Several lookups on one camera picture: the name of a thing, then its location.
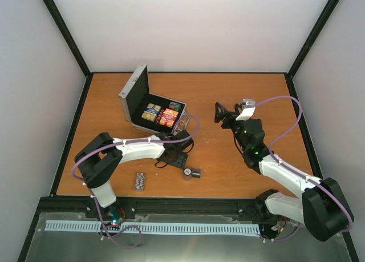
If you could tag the light blue cable duct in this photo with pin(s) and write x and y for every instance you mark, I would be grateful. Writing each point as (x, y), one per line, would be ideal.
(155, 228)

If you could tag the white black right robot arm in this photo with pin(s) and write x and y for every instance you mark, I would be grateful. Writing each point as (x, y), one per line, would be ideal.
(318, 204)

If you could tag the blue white chip stack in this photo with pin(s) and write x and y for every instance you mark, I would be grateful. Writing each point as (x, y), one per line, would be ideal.
(140, 181)

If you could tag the grey chip stack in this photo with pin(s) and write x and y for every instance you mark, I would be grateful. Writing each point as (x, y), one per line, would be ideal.
(187, 174)

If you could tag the black chip stack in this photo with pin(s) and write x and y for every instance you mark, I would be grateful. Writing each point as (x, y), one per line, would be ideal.
(196, 173)

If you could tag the aluminium poker case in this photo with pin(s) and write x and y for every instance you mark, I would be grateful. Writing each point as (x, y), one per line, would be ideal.
(136, 95)

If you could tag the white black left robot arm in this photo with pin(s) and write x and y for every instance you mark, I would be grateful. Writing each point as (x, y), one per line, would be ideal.
(98, 160)

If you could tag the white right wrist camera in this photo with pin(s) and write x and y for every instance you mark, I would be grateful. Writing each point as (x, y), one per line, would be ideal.
(248, 107)

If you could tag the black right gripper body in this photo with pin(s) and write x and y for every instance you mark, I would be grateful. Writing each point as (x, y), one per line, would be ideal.
(227, 125)

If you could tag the red card deck box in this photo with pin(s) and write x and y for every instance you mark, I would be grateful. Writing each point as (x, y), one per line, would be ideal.
(167, 117)

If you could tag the blue Texas Hold'em card deck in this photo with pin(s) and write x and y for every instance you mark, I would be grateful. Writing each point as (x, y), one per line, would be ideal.
(151, 112)

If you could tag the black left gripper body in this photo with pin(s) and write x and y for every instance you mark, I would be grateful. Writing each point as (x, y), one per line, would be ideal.
(175, 161)

